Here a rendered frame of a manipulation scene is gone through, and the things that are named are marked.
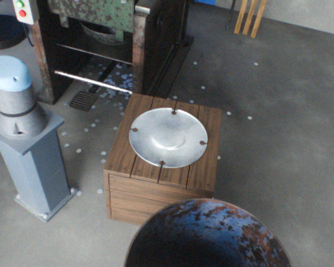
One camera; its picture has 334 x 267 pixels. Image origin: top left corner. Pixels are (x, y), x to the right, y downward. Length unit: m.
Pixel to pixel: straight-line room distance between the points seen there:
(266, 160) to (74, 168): 0.93
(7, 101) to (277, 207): 1.16
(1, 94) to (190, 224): 0.67
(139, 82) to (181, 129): 0.37
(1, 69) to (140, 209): 0.68
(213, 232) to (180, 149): 0.31
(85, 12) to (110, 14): 0.12
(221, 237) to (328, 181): 0.83
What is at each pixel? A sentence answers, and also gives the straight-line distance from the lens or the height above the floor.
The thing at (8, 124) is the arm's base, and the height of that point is 0.51.
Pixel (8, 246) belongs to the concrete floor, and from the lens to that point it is 1.49.
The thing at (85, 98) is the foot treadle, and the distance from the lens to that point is 1.68.
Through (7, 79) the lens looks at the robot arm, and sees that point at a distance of 1.02.
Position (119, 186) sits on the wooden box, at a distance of 1.23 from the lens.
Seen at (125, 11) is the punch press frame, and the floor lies 0.59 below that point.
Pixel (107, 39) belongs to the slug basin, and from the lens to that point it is 1.68.
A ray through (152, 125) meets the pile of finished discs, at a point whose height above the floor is 0.35.
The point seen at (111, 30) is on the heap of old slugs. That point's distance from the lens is 1.83.
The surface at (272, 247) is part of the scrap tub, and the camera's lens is 1.00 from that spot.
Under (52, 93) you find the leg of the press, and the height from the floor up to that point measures 0.07.
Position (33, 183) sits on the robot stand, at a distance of 1.31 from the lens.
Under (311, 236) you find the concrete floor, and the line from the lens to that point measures 1.62.
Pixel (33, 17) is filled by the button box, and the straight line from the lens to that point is 1.57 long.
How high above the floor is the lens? 1.30
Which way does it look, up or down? 48 degrees down
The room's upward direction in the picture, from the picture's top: 8 degrees clockwise
